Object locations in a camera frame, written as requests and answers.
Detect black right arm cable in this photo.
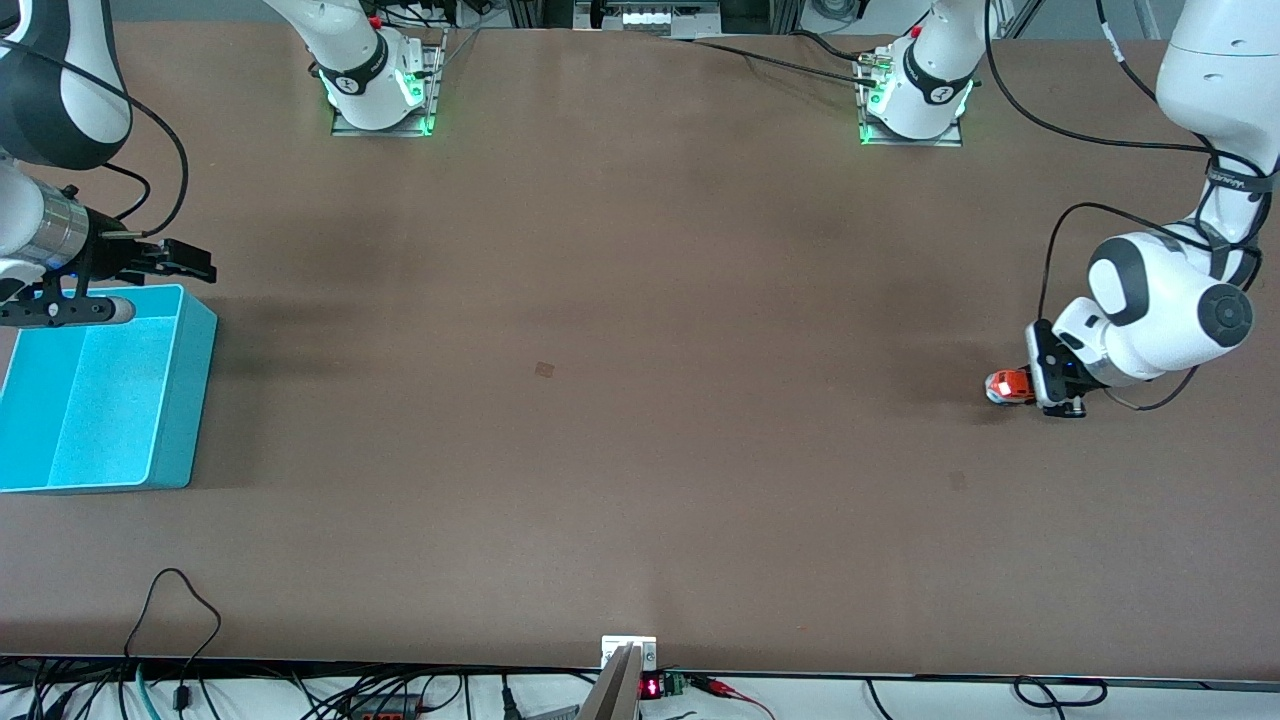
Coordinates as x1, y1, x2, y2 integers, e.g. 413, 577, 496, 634
0, 40, 191, 241

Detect blue plastic box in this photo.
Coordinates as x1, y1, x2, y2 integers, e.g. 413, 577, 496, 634
0, 284, 218, 495

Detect thick black base cable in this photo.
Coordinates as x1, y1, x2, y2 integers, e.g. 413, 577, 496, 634
788, 30, 881, 67

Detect black power strip red switches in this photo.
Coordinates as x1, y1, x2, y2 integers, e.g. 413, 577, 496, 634
345, 695, 426, 720

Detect thin black base cable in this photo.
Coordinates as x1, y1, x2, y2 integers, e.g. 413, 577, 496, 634
660, 36, 881, 86

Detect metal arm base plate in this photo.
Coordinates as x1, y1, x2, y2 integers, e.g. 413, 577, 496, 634
332, 28, 447, 138
858, 45, 964, 148

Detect orange toy bus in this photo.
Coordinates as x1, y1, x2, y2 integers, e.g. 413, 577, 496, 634
985, 368, 1037, 406

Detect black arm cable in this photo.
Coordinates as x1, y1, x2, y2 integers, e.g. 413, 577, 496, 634
983, 0, 1276, 413
0, 40, 191, 241

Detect white mounting plate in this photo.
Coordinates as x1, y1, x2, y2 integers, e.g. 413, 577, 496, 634
601, 635, 658, 669

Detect black coiled cable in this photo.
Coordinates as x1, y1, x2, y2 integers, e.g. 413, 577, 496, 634
1013, 676, 1108, 709

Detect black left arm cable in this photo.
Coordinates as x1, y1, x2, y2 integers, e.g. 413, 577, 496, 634
983, 0, 1276, 413

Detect thin black looped cable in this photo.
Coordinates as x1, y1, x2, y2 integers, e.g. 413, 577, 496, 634
122, 568, 223, 720

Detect white lit device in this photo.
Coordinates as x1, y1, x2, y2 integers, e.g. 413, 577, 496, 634
620, 3, 723, 29

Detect aluminium frame structure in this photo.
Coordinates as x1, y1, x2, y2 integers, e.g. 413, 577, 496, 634
505, 0, 806, 39

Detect red clip lead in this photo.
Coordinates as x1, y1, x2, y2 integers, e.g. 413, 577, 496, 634
690, 676, 776, 720

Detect grey metal camera bar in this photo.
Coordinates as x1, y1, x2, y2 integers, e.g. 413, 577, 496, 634
578, 645, 642, 720

